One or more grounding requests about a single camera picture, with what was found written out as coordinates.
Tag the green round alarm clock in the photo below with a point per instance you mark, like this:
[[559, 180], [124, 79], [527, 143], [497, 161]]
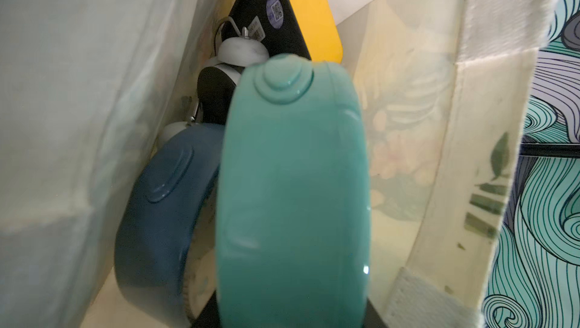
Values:
[[293, 199]]

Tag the white twin-bell alarm clock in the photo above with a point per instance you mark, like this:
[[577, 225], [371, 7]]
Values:
[[218, 79]]

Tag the yellow rectangular alarm clock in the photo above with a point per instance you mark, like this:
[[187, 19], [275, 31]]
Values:
[[302, 27]]

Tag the blue round alarm clock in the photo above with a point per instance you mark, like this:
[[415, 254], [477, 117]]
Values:
[[155, 234]]

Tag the cream floral canvas bag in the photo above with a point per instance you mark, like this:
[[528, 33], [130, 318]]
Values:
[[87, 84]]

